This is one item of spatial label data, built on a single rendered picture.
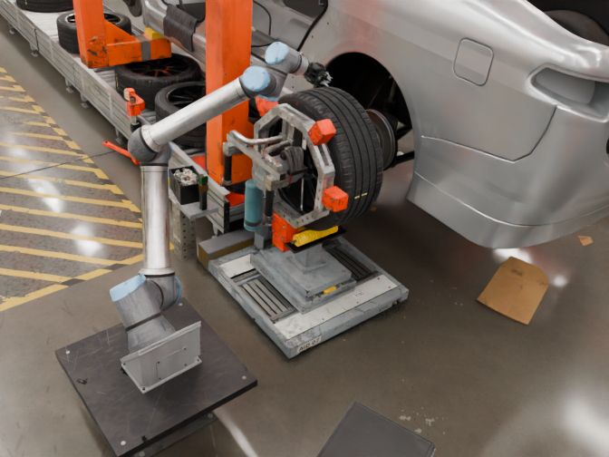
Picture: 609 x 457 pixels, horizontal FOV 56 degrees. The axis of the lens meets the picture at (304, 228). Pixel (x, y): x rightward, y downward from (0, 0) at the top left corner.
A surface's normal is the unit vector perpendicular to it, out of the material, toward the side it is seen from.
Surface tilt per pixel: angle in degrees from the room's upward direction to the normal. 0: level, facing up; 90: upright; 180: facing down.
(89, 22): 90
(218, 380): 0
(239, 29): 90
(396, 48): 90
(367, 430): 0
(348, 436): 0
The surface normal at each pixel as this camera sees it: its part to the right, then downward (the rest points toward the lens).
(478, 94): -0.79, 0.29
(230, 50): 0.60, 0.50
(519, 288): 0.08, -0.80
